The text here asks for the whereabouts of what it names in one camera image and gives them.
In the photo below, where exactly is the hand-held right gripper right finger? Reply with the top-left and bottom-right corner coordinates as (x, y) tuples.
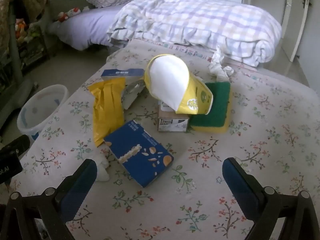
(222, 157), (320, 240)

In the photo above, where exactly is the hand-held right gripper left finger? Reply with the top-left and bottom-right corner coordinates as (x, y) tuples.
(0, 159), (98, 240)

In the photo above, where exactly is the white tissue wad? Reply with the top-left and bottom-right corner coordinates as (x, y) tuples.
(94, 151), (110, 182)

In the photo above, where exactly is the white plastic bin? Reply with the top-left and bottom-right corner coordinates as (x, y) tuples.
(17, 84), (69, 143)

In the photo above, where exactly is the blue printed carton box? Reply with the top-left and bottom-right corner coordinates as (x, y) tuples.
(103, 120), (175, 188)

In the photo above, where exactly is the yellow plastic bag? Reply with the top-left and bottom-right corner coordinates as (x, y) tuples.
(87, 77), (127, 147)

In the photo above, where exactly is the green and yellow sponge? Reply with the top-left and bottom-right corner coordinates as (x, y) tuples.
(188, 81), (232, 133)

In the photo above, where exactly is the small cardboard box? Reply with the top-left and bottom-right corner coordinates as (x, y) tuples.
(157, 100), (189, 133)

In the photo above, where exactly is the torn white foil packet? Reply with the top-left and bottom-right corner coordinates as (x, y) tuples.
(121, 76), (147, 110)

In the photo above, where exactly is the blue and white box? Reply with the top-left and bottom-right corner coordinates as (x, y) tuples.
(100, 68), (145, 85)

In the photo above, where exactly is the yellow and white paper bowl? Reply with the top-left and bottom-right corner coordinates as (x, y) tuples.
(144, 54), (213, 115)

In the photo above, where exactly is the floral blanket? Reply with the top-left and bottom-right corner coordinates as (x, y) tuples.
(10, 39), (320, 240)

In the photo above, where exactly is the dark storage rack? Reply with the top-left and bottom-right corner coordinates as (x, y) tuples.
(0, 5), (50, 133)

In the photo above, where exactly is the crumpled white tissue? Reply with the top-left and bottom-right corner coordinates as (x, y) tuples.
(209, 45), (235, 82)

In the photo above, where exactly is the lavender pillow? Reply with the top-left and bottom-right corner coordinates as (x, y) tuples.
(47, 4), (130, 51)

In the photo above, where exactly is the plaid duvet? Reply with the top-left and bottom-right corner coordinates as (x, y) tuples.
(107, 0), (282, 67)

